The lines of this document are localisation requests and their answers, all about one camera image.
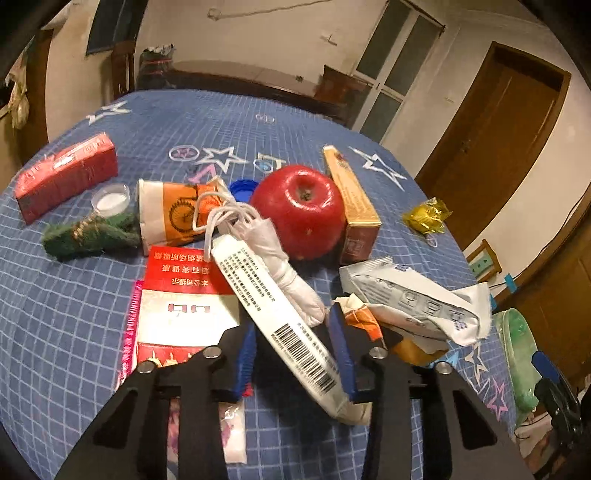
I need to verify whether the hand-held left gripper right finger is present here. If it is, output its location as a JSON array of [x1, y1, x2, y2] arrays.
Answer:
[[327, 305, 536, 480]]

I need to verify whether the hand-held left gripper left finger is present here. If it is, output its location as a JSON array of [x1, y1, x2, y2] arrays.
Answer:
[[54, 323, 257, 480]]

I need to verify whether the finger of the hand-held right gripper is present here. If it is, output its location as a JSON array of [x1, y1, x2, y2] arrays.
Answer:
[[531, 351, 583, 446]]

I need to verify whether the orange white small packet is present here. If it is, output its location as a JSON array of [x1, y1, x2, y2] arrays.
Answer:
[[331, 293, 451, 367]]

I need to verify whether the white barcode packet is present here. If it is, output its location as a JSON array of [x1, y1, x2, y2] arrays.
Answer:
[[210, 234, 372, 426]]

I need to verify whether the green scouring cloth bundle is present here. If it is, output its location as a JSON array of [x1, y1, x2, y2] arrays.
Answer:
[[41, 210, 141, 263]]

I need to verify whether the pale green plastic item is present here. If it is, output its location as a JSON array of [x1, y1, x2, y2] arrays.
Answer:
[[492, 308, 543, 425]]

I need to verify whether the pink floral tissue packet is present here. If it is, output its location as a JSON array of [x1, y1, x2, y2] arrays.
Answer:
[[117, 279, 247, 480]]

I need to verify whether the red and white carton packet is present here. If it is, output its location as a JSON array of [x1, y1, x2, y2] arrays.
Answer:
[[134, 244, 245, 370]]

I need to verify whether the white foil packet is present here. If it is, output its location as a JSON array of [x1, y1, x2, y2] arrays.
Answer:
[[339, 257, 492, 347]]

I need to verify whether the rolled white face mask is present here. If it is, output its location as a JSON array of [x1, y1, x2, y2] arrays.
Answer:
[[193, 189, 326, 326]]

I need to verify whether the large brown wooden wardrobe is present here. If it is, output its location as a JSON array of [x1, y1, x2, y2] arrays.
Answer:
[[508, 185, 591, 393]]

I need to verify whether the orange cardboard box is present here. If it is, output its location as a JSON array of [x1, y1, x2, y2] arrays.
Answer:
[[322, 144, 383, 268]]

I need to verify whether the red apple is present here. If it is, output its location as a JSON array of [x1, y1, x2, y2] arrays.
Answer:
[[249, 165, 347, 261]]

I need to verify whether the small wooden chair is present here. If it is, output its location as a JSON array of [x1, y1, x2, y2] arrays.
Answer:
[[466, 239, 502, 280]]

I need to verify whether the yellow candy wrapper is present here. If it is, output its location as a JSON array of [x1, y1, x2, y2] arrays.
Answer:
[[401, 197, 454, 236]]

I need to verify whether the orange white paper bag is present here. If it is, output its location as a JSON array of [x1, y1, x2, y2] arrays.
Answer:
[[135, 178, 232, 247]]

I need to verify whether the blue bottle cap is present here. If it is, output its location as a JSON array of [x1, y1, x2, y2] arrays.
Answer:
[[228, 178, 259, 204]]

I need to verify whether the blue star print tablecloth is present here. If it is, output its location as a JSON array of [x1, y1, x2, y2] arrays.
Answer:
[[0, 88, 518, 480]]

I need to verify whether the clear plastic lid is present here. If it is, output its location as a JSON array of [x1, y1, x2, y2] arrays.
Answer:
[[91, 183, 132, 217]]

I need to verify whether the red cardboard box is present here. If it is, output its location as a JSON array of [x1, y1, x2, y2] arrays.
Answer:
[[14, 132, 120, 225]]

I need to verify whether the dark wooden cabinet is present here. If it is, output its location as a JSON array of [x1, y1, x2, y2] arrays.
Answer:
[[316, 65, 370, 125]]

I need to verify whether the brown wooden door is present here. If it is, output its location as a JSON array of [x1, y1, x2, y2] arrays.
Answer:
[[416, 41, 572, 250]]

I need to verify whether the white glass door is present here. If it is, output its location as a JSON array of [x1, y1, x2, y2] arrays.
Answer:
[[351, 0, 446, 144]]

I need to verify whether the dark wooden table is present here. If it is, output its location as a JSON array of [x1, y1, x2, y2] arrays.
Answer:
[[136, 60, 352, 127]]

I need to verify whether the dark tied bag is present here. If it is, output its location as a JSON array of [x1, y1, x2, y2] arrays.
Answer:
[[139, 44, 176, 89]]

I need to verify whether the dark window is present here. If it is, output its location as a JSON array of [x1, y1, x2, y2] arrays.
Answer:
[[85, 0, 148, 56]]

